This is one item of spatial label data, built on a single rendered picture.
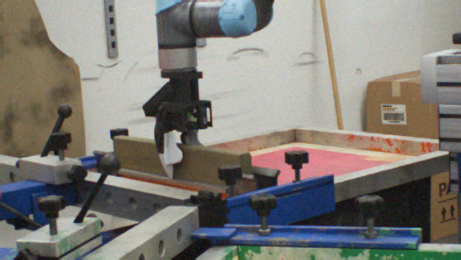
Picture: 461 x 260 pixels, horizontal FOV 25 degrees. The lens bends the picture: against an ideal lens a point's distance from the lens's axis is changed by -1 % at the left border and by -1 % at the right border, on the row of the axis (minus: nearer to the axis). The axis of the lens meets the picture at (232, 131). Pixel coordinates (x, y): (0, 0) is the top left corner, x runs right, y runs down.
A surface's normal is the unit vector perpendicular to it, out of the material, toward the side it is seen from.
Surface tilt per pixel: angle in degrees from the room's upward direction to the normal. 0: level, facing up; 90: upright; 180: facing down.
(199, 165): 90
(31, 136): 90
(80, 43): 90
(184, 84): 90
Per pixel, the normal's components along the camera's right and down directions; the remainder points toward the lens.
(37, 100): 0.32, 0.06
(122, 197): -0.75, 0.15
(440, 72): -0.57, 0.16
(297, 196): 0.66, 0.07
